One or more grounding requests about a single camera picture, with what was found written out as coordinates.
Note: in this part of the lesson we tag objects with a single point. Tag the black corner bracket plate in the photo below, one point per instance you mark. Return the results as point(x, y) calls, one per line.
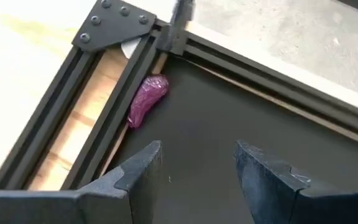
point(113, 26)

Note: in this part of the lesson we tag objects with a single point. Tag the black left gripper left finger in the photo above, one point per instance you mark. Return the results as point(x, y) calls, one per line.
point(73, 207)

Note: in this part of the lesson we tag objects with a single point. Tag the small magenta eggplant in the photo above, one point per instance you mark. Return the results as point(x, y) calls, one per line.
point(148, 99)

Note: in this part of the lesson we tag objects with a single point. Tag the black aluminium table frame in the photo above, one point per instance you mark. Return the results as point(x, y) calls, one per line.
point(259, 81)

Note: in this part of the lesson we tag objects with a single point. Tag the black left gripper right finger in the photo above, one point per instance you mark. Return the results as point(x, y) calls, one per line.
point(291, 205)

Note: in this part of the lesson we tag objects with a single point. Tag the black table clamp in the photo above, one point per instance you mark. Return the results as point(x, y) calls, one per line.
point(179, 28)

